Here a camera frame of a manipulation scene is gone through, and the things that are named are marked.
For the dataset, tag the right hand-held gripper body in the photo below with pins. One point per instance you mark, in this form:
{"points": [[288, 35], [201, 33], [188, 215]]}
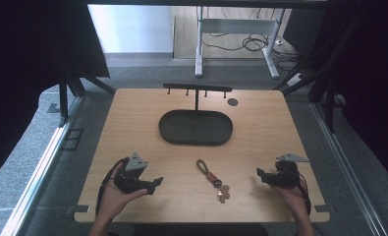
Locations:
{"points": [[288, 175]]}

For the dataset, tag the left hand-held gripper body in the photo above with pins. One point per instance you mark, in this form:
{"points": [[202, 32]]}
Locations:
{"points": [[131, 177]]}

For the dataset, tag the person's right hand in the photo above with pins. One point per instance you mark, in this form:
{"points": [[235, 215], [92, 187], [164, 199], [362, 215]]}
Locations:
{"points": [[294, 198]]}

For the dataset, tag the person's left hand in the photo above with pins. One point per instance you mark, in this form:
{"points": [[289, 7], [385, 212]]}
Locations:
{"points": [[111, 201]]}

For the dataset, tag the black key rack with tray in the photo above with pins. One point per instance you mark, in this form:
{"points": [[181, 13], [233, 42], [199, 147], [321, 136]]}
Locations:
{"points": [[194, 128]]}

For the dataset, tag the black round desk grommet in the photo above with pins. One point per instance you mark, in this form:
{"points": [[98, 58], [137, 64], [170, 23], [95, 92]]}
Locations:
{"points": [[232, 102]]}

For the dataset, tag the white power strip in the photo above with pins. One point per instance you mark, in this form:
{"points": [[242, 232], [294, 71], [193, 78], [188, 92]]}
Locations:
{"points": [[295, 79]]}

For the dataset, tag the black metal stand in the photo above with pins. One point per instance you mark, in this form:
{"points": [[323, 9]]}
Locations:
{"points": [[73, 83], [327, 82]]}

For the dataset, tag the black curtain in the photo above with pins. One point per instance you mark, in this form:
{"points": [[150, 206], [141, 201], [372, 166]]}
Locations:
{"points": [[375, 82], [21, 65]]}

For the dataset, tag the aluminium frame rail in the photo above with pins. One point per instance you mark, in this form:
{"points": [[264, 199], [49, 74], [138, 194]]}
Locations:
{"points": [[37, 177], [345, 167]]}

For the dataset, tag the white metal desk frame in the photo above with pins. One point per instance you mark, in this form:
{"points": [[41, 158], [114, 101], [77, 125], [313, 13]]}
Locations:
{"points": [[237, 25]]}

